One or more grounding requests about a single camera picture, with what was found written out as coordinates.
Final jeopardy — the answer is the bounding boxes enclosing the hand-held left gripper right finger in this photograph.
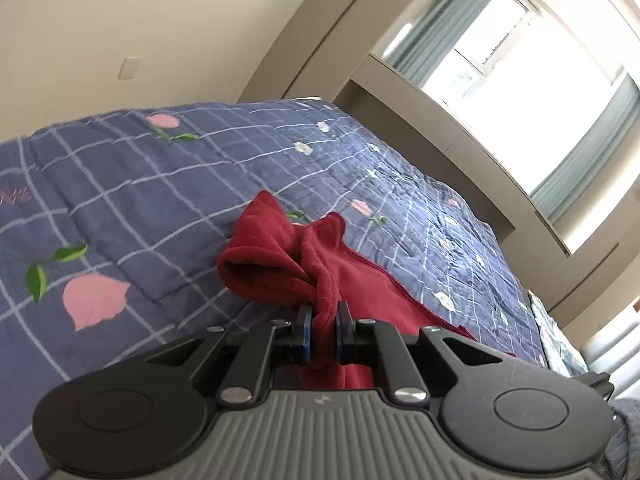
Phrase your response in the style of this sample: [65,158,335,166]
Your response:
[336,301,509,407]

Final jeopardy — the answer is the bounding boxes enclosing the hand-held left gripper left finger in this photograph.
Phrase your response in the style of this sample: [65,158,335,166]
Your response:
[145,302,314,404]

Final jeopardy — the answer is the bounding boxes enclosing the red knit sweater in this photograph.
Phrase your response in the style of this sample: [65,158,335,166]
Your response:
[217,190,517,392]

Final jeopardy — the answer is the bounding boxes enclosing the grey cloth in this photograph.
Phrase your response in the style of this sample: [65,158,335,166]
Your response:
[597,395,640,480]

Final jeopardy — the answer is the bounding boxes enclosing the floral pillow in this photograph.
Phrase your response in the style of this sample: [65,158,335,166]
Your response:
[527,292,591,378]

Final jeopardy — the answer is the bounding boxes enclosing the blue checked floral quilt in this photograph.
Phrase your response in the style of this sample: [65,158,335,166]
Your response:
[0,97,547,480]

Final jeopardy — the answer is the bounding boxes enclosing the pale green curtain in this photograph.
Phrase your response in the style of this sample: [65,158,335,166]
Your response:
[529,74,640,228]
[385,0,528,88]

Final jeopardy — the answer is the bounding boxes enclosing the beige bed headboard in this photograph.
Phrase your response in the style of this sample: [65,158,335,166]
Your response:
[280,54,572,261]

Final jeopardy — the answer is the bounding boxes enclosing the bright window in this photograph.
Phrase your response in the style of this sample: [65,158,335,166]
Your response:
[417,0,636,196]

